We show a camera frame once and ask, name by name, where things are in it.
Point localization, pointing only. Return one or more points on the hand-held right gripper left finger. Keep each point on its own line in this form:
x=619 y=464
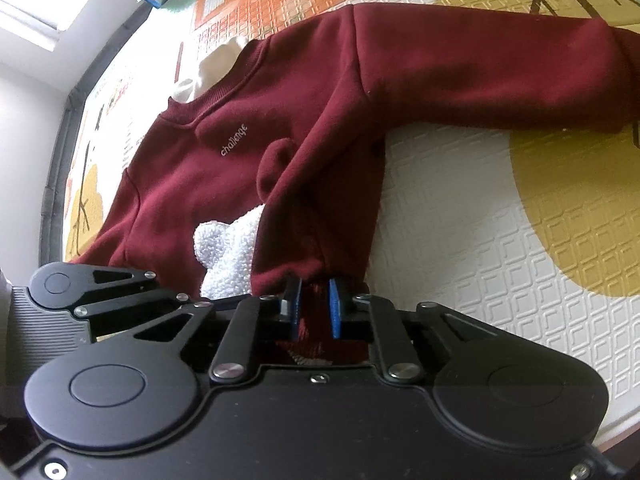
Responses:
x=295 y=310

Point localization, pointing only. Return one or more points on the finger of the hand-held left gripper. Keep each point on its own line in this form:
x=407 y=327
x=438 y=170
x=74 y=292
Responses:
x=130 y=302

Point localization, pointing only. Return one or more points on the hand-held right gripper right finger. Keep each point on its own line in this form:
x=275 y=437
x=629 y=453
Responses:
x=336 y=310

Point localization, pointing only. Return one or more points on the white shirt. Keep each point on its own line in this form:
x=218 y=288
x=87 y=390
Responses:
x=210 y=70

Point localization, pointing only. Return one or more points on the maroon sweatshirt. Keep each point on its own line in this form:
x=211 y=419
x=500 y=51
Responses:
x=400 y=70

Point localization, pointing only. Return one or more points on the dark grey edge strip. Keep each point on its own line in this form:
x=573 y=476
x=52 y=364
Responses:
x=62 y=160

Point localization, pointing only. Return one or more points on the printed foam play mat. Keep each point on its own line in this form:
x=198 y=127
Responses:
x=500 y=210

